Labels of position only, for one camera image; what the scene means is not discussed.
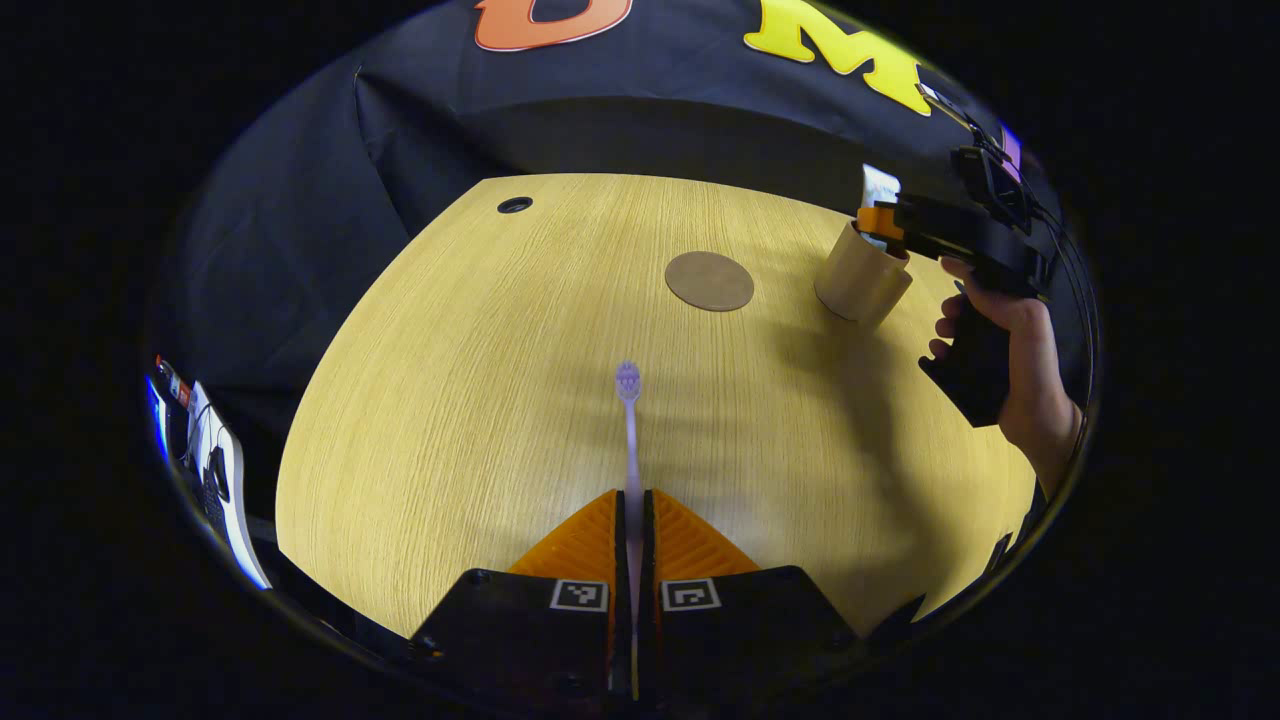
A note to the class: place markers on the red label bottle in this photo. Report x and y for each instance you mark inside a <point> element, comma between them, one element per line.
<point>175,385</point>

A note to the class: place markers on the brown round coaster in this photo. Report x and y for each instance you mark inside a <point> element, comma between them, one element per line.
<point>709,281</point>

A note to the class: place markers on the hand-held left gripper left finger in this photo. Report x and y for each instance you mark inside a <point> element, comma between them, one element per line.
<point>520,630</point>

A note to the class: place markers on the beige cup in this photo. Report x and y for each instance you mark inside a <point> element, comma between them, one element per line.
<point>855,285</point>

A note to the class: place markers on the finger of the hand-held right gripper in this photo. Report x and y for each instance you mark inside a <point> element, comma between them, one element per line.
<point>930,225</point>

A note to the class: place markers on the white toothbrush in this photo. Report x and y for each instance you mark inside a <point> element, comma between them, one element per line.
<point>628,378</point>

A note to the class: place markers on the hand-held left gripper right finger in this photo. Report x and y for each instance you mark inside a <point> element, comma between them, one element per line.
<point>745,630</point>

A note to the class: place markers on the white side table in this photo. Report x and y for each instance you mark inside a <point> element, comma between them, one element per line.
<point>235,510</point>

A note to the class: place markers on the black computer mouse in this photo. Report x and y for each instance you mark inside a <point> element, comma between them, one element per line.
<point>217,480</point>

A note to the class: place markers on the white toothpaste tube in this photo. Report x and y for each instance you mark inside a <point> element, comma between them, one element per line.
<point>878,188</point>

